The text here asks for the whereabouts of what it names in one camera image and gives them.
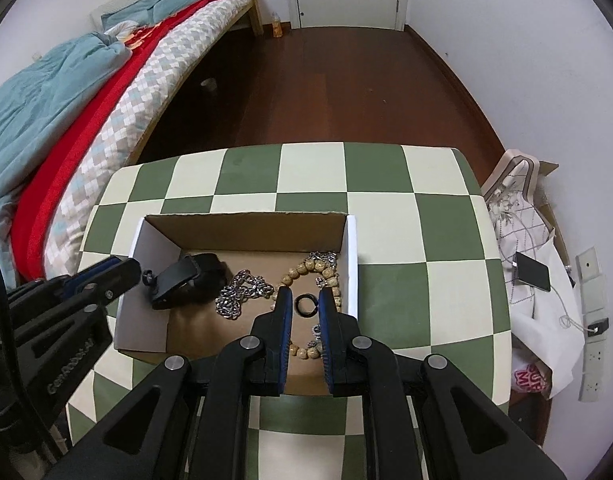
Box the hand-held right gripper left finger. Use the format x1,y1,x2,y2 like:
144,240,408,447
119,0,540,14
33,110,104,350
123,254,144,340
69,286,294,480

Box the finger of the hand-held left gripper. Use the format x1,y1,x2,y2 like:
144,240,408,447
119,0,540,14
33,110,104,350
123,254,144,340
79,258,142,313
16,257,124,306

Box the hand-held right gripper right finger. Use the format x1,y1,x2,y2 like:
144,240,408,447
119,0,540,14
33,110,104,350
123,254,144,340
317,286,567,480

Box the thick silver chain bracelet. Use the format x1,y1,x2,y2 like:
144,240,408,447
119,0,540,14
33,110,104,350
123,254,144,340
215,269,274,321

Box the wooden bead bracelet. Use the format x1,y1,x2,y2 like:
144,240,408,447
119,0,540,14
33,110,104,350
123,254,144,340
271,255,343,361

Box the black smart band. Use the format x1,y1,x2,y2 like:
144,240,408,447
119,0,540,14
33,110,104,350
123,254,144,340
143,253,228,310

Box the thin silver bracelet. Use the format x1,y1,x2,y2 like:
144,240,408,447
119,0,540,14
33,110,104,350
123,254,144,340
306,250,341,272

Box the white cardboard box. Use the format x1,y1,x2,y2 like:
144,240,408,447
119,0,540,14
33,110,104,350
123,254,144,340
113,212,359,397

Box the bed with red sheet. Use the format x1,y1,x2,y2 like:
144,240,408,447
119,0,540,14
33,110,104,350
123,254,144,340
10,0,242,281

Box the green checkered tablecloth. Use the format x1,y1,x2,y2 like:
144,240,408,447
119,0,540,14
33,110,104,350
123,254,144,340
66,142,512,480

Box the grey checkered quilt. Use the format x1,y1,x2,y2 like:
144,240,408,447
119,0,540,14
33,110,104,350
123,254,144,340
42,0,254,281

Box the blue duvet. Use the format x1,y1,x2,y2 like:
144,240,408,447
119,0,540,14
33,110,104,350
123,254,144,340
0,32,132,281

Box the white printed bag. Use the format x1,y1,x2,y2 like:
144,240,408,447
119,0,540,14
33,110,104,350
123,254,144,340
481,150,579,401

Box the red print plastic bag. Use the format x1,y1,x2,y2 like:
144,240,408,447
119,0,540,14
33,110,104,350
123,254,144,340
511,355,554,401

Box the black smartphone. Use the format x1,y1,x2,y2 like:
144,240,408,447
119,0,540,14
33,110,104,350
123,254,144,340
512,251,552,292

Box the white cloth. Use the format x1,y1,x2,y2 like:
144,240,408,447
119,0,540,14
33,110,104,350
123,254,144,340
106,20,140,43

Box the black cable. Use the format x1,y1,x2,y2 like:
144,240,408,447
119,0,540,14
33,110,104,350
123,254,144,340
0,240,62,461

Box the white charging cable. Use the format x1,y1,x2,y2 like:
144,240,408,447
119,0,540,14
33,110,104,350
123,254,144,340
551,280,592,333

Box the white wall switch plate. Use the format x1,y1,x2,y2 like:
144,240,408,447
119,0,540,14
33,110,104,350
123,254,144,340
576,246,601,288

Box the white wall socket strip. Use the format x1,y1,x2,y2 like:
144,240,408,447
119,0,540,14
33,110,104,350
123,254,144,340
579,305,611,402

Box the wooden bed frame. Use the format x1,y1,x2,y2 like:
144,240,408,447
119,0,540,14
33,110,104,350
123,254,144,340
134,0,264,163

